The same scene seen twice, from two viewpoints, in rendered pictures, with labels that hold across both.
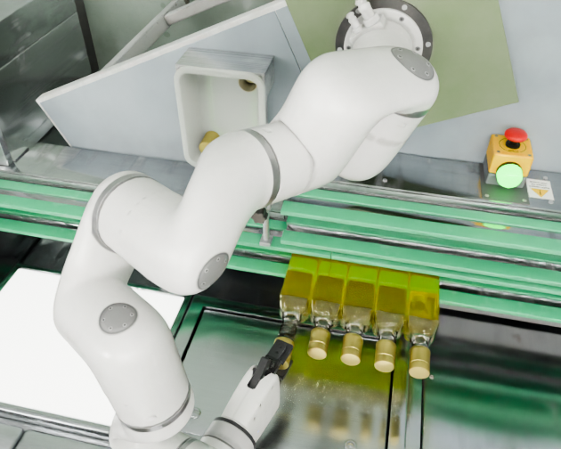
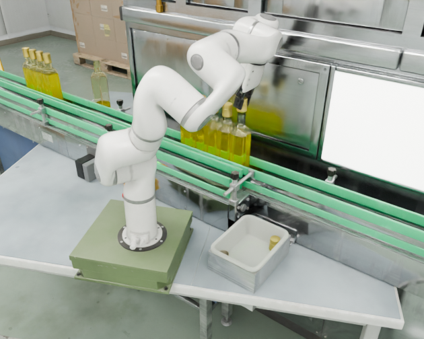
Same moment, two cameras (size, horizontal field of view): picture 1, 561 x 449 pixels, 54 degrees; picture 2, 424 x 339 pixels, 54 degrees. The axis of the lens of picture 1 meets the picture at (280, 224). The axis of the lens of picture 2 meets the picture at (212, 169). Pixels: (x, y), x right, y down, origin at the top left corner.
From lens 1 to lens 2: 0.86 m
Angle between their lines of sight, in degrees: 41
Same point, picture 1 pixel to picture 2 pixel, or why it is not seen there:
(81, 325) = (212, 60)
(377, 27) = (132, 233)
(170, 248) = (153, 76)
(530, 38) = not seen: hidden behind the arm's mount
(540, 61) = not seen: hidden behind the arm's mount
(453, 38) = (114, 225)
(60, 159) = (396, 272)
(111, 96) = (332, 296)
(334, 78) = (101, 147)
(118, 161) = (350, 258)
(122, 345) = (192, 49)
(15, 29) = not seen: outside the picture
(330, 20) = (155, 252)
